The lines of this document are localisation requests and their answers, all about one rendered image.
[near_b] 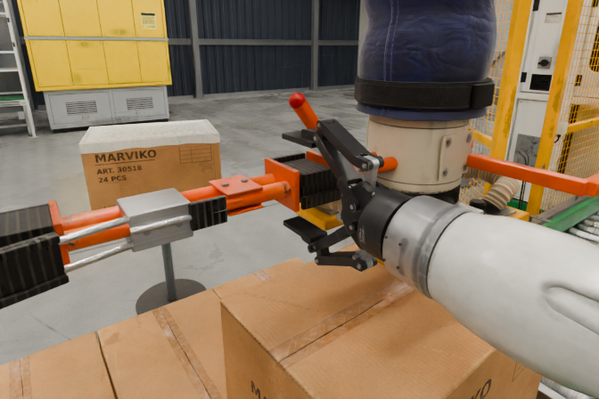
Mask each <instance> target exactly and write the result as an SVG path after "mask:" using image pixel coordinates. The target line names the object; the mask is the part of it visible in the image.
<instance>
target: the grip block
mask: <svg viewBox="0 0 599 399"><path fill-rule="evenodd" d="M270 173H271V174H273V176H274V177H275V182H276V183H279V182H282V181H287V182H288V183H289V184H290V186H291V195H290V196H287V197H283V198H280V199H275V200H276V201H277V202H279V203H281V204H282V205H284V206H286V207H287V208H289V209H291V210H292V211H294V212H299V211H300V207H301V209H303V210H306V209H309V208H314V207H318V206H321V205H324V204H327V203H330V202H334V201H336V200H341V195H342V194H341V191H340V189H339V188H338V186H337V182H338V181H337V179H336V177H335V176H334V174H333V172H332V170H331V169H330V168H329V166H328V164H327V163H326V161H325V159H324V157H323V155H322V154H320V153H317V152H314V151H306V157H305V153H304V152H299V153H294V154H290V155H284V156H280V157H275V158H265V175H266V174H270Z"/></svg>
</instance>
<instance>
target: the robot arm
mask: <svg viewBox="0 0 599 399"><path fill-rule="evenodd" d="M316 128H317V129H318V130H317V129H314V128H307V129H302V130H301V131H294V132H288V133H282V138H283V139H284V140H287V141H290V142H293V143H297V144H300V145H303V146H306V147H309V148H311V149H313V148H318V149H319V151H320V152H321V154H322V155H323V157H324V159H325V161H326V163H327V164H328V166H329V168H330V169H331V170H332V172H333V174H334V176H335V177H336V179H337V181H338V182H337V186H338V188H339V189H340V191H341V194H342V196H341V205H342V211H341V220H342V222H343V224H344V226H342V227H341V228H339V229H338V230H336V231H335V232H333V233H331V234H329V235H328V233H327V232H326V231H324V230H322V229H321V228H319V227H317V226H316V225H314V224H312V223H310V222H309V221H307V220H306V219H304V218H302V217H300V216H296V217H293V218H290V219H286V220H283V225H284V226H285V227H287V228H288V229H290V230H292V231H293V232H295V233H297V234H298V235H299V236H300V237H301V238H302V240H303V241H305V242H306V243H307V244H308V252H309V253H314V252H316V255H317V256H316V257H315V262H316V264H317V265H335V266H351V267H353V268H354V269H356V270H358V271H360V272H363V271H364V270H367V269H369V268H371V267H373V266H376V265H377V263H378V262H377V259H376V258H378V259H380V260H381V261H382V262H383V263H384V264H385V266H386V268H387V270H388V271H389V272H390V273H391V274H392V275H393V276H395V277H397V278H398V279H400V280H402V281H403V282H405V283H406V284H408V285H410V286H411V287H413V288H415V289H417V290H419V291H420V292H421V293H422V294H424V295H425V296H426V297H428V298H430V299H433V300H435V301H436V302H438V303H439V304H440V305H442V306H443V307H444V308H445V309H447V310H448V311H449V312H450V313H451V314H452V316H453V317H454V318H455V319H456V320H457V321H458V322H459V323H460V324H461V325H463V326H464V327H465V328H466V329H468V330H469V331H470V332H472V333H473V334H475V335H476V336H477V337H479V338H481V339H482V340H484V341H485V342H487V343H488V344H490V345H491V346H493V347H494V348H495V349H496V350H498V351H500V352H501V353H503V354H505V355H506V356H508V357H510V358H511V359H513V360H514V361H516V362H517V363H519V364H521V365H523V366H524V367H526V368H528V369H530V370H532V371H534V372H536V373H538V374H540V375H542V376H544V377H546V378H548V379H550V380H552V381H553V382H555V383H557V384H559V385H561V386H563V387H567V388H569V389H571V390H574V391H577V392H579V393H581V394H584V395H588V396H592V397H594V398H597V399H599V245H598V246H596V245H594V244H592V243H589V242H587V241H584V240H581V239H578V238H576V237H573V236H570V235H569V234H566V233H563V232H558V231H556V230H553V229H550V228H547V227H544V226H542V225H539V224H533V223H531V222H527V221H523V220H520V219H516V218H512V217H509V216H488V215H483V214H480V213H476V212H473V211H472V210H470V209H468V208H463V207H458V206H456V205H453V204H450V203H447V202H445V201H443V200H440V199H435V198H433V197H431V196H426V195H423V196H417V197H414V198H413V197H410V196H408V195H405V194H403V193H401V192H398V191H393V190H391V189H386V188H384V187H382V186H381V185H380V184H379V183H378V182H377V181H376V178H377V172H378V168H381V167H383V166H384V160H383V158H381V157H379V156H376V155H374V154H372V153H370V152H369V151H368V150H367V149H366V148H365V147H364V146H363V145H362V144H361V143H360V142H359V141H358V140H357V139H356V138H355V137H354V136H353V135H352V134H351V133H350V132H349V131H348V130H347V129H345V128H344V127H343V126H342V125H341V124H340V123H339V122H338V121H337V120H336V119H335V118H330V119H324V120H318V121H317V122H316ZM354 166H355V167H356V168H357V170H356V169H355V168H354ZM358 172H361V173H362V174H361V173H358ZM353 183H356V185H355V186H353V187H351V188H349V185H350V184H353ZM350 236H351V237H352V239H353V241H354V242H355V243H356V244H357V246H358V247H359V248H360V250H358V251H338V252H329V248H328V247H330V246H332V245H334V244H336V243H338V242H340V241H342V240H345V239H347V238H348V237H350Z"/></svg>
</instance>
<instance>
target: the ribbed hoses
mask: <svg viewBox="0 0 599 399"><path fill-rule="evenodd" d="M464 174H465V175H464V177H463V178H465V179H466V178H473V177H474V178H475V179H477V178H478V179H479V180H480V179H481V181H485V182H486V183H491V184H492V186H491V188H490V189H489V191H488V192H487V195H484V196H483V197H484V199H482V200H484V201H486V203H487V205H489V206H492V207H493V208H496V209H498V210H500V211H501V209H504V206H506V205H507V203H506V202H510V200H511V199H512V198H513V197H514V195H516V194H517V192H518V190H519V189H520V183H519V180H516V179H513V178H510V177H506V176H502V175H497V174H493V173H490V172H486V171H483V170H479V169H476V168H472V167H468V172H467V173H464ZM463 178H462V179H463ZM319 207H320V208H326V209H331V210H333V211H334V210H336V209H338V210H339V212H340V213H341V211H342V205H341V199H340V200H336V201H334V202H330V203H327V204H324V205H321V206H319Z"/></svg>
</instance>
